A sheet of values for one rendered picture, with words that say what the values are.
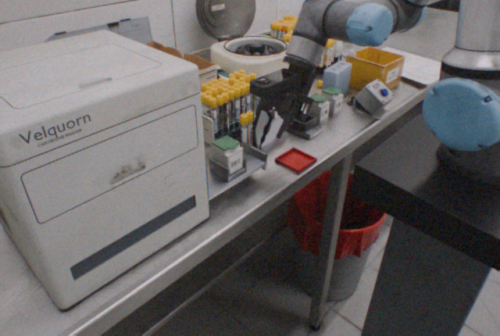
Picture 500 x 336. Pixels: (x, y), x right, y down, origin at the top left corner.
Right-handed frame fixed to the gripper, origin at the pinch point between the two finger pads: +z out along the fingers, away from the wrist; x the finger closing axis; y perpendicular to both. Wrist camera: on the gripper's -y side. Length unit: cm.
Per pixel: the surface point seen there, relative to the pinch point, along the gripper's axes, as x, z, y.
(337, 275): -4, 44, 73
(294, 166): -5.2, 1.4, 7.1
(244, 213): -8.1, 10.9, -9.0
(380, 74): 0, -28, 44
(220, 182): -1.7, 7.5, -11.0
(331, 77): 7.2, -21.4, 30.4
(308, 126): 1.0, -7.2, 17.3
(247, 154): 1.5, 2.2, -1.8
